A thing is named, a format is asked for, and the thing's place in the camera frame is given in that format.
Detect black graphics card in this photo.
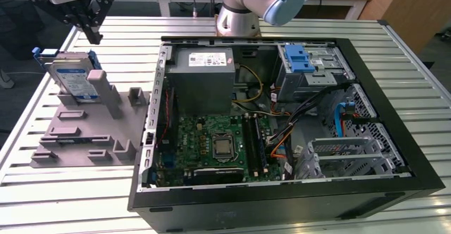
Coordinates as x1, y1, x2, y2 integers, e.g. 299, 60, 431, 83
183, 166, 247, 186

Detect wooden cabinet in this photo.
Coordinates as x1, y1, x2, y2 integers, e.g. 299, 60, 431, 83
359, 0, 451, 52

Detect grey power supply unit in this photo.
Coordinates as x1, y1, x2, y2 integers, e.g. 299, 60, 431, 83
164, 46, 236, 116

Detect hard disk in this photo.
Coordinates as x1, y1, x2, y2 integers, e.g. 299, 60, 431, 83
31, 47, 104, 104

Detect black chair base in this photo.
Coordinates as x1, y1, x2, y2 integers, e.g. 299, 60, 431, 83
435, 26, 451, 43

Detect blue data wire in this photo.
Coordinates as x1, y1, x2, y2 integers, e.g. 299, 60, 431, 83
336, 102, 350, 137

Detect grey parts rack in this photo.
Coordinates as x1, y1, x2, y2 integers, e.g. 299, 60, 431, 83
29, 70, 154, 169

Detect metal disk bay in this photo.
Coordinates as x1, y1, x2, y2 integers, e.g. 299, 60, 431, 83
294, 136, 406, 181

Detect metal drive cage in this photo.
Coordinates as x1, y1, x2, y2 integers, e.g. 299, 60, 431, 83
274, 43, 356, 103

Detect black PC case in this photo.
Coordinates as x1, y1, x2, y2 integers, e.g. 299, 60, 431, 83
127, 35, 447, 233

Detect green motherboard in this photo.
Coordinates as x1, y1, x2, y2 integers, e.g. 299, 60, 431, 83
155, 114, 284, 187

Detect black power connector wire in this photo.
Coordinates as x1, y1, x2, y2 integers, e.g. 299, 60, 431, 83
347, 104, 379, 126

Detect grey floor foot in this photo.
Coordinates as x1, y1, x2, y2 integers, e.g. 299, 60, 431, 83
0, 69, 16, 89

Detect black RAM slot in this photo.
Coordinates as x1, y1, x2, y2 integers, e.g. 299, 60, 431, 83
248, 114, 266, 176
243, 114, 260, 176

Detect silver CPU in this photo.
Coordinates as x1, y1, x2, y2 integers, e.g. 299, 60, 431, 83
214, 139, 234, 155

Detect blue drive latch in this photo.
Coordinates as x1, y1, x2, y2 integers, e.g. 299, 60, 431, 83
284, 43, 316, 74

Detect orange wires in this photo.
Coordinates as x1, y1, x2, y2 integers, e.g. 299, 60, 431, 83
270, 138, 287, 161

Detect black cable bundle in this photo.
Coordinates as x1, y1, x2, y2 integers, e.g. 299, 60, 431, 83
270, 85, 338, 146

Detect black chair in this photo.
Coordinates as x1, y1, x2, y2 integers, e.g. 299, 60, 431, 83
0, 0, 45, 60

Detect CPU socket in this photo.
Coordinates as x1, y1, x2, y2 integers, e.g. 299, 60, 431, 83
210, 132, 239, 164

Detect dark RAM stick in slot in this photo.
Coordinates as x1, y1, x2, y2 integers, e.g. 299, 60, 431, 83
254, 115, 270, 173

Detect yellow wires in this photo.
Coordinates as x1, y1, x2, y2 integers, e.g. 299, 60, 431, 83
232, 64, 266, 104

